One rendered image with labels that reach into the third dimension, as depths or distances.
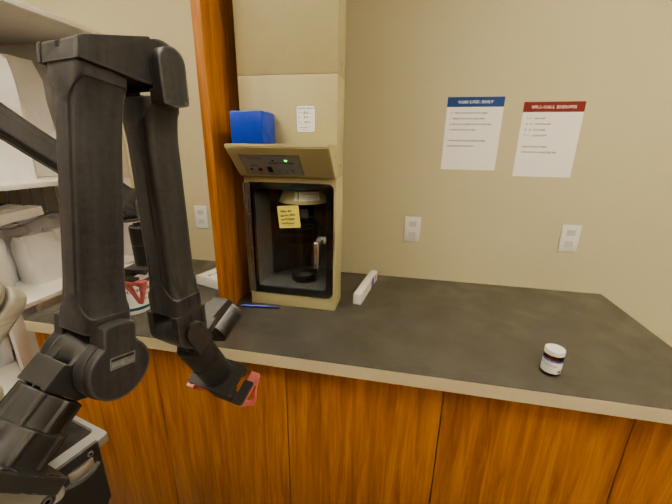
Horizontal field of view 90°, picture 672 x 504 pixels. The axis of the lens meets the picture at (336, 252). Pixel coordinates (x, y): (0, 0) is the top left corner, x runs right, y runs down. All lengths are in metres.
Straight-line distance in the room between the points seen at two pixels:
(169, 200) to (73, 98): 0.16
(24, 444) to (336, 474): 0.95
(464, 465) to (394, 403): 0.27
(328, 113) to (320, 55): 0.16
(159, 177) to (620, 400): 1.07
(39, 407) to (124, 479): 1.29
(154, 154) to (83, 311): 0.21
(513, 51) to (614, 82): 0.37
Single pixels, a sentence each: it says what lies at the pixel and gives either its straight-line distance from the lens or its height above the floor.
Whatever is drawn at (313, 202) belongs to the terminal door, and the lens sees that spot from 1.11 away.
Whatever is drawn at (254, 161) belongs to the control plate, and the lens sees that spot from 1.09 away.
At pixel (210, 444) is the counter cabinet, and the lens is 1.39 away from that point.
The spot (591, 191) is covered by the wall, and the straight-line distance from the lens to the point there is 1.67.
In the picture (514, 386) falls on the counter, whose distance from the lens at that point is 1.00.
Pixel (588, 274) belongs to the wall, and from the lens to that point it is 1.76.
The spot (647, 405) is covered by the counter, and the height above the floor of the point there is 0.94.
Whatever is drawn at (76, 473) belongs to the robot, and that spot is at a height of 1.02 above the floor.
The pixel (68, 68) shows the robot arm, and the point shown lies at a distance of 0.49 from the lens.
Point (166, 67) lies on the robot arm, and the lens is 0.51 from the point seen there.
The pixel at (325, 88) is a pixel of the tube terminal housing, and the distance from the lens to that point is 1.11.
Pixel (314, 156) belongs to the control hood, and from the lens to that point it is 1.01.
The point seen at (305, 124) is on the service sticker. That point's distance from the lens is 1.11.
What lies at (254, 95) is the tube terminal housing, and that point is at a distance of 1.18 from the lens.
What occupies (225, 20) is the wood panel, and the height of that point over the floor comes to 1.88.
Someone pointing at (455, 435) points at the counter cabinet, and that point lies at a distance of 1.12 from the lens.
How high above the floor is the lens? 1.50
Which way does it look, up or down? 17 degrees down
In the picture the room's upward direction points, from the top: 1 degrees clockwise
